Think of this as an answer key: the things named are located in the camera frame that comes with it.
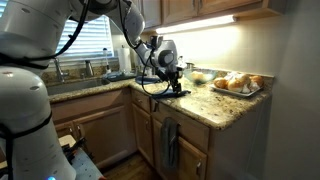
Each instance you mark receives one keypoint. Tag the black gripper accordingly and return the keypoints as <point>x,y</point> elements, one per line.
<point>171,74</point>

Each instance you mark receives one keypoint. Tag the dark blue towel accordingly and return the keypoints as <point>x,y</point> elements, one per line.
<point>170,94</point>

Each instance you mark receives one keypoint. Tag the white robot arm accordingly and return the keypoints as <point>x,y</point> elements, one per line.
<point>32,34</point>

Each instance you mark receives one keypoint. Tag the folded blue towel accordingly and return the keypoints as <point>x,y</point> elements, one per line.
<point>147,80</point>

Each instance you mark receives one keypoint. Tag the grey hanging towel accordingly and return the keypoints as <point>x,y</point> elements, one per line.
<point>169,143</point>

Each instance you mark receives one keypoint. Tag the white paper towel roll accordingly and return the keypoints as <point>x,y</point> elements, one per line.
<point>124,60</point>

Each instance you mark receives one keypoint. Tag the glass fruit bowl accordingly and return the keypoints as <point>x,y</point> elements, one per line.
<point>199,75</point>

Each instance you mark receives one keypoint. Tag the black dish drying mat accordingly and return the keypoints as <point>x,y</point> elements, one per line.
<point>118,76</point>

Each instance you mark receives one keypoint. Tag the white plate with bread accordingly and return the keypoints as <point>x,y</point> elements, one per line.
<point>238,84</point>

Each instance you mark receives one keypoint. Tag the wooden lower cabinets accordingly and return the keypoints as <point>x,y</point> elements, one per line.
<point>215,130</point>

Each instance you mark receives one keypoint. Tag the wooden cabinets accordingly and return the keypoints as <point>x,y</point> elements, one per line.
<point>215,130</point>
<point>163,13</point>

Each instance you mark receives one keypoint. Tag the wooden upper cabinets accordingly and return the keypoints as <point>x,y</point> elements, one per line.
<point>163,13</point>

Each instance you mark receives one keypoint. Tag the under cabinet light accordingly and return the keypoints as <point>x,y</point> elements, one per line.
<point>197,24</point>

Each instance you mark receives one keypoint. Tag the window blinds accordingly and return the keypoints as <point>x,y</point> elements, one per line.
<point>94,40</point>

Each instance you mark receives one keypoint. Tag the chrome sink faucet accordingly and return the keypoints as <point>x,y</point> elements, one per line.
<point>60,74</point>

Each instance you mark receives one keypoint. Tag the stainless steel sink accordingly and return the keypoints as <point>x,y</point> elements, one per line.
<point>69,87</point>

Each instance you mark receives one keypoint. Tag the dish brush white handle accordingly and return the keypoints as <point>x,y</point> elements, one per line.
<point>106,60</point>

